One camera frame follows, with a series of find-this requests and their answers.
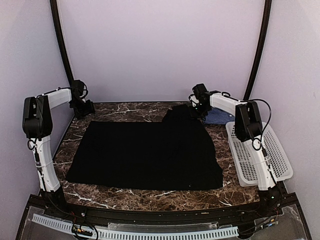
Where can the white slotted cable duct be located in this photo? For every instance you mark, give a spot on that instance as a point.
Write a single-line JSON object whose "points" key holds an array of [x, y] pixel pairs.
{"points": [[117, 231]]}

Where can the black front table rail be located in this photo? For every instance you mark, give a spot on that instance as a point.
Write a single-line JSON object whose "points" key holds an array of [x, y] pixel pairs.
{"points": [[233, 215]]}

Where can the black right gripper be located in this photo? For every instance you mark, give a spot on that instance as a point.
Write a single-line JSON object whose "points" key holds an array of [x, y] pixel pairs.
{"points": [[193, 115]]}

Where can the black left corner post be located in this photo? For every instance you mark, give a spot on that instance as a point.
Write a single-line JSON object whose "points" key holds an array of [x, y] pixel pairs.
{"points": [[60, 40]]}

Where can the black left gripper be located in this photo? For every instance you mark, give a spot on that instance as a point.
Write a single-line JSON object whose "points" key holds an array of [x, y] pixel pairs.
{"points": [[90, 108]]}

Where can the white plastic laundry basket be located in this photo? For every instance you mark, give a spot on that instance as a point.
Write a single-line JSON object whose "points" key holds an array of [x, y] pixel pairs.
{"points": [[244, 164]]}

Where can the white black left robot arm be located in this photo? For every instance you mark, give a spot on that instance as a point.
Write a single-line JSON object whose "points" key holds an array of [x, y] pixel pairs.
{"points": [[37, 124]]}

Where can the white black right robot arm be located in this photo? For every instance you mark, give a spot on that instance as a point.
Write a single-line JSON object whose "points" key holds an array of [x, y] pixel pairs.
{"points": [[249, 129]]}

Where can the black right corner post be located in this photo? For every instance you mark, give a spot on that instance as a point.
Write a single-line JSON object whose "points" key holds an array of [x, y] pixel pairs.
{"points": [[259, 49]]}

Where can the blue checkered shirt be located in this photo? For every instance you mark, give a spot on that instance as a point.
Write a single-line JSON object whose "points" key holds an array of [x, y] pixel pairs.
{"points": [[217, 116]]}

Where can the black corner post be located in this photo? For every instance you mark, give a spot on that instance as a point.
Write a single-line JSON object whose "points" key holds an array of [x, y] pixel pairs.
{"points": [[259, 49], [60, 40]]}

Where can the black garment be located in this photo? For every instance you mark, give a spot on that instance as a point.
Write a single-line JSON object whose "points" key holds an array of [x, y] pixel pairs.
{"points": [[175, 154]]}

